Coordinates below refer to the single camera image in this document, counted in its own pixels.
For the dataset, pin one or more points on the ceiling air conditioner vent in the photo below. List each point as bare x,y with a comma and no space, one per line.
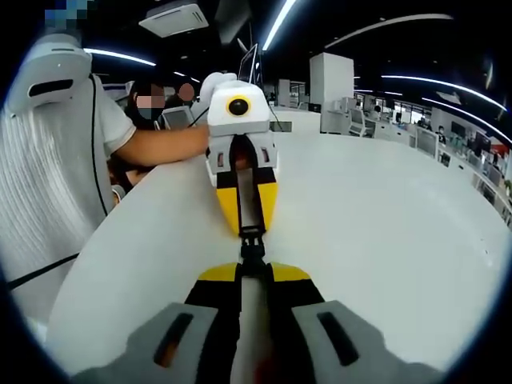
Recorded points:
174,20

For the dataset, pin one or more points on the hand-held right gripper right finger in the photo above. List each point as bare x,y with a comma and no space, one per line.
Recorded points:
312,328

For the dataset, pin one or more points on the ceiling light strip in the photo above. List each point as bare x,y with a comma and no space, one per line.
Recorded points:
278,24

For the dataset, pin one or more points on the small grey screen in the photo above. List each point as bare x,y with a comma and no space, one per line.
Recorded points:
176,116

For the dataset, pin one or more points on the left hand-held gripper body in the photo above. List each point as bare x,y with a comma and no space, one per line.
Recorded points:
238,120

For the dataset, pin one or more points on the computer monitor on stand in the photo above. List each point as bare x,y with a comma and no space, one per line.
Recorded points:
249,64

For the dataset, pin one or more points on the white chest-worn device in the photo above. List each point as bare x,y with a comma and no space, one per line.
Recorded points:
52,72

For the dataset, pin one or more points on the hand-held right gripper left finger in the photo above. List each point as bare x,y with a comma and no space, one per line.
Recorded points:
192,328

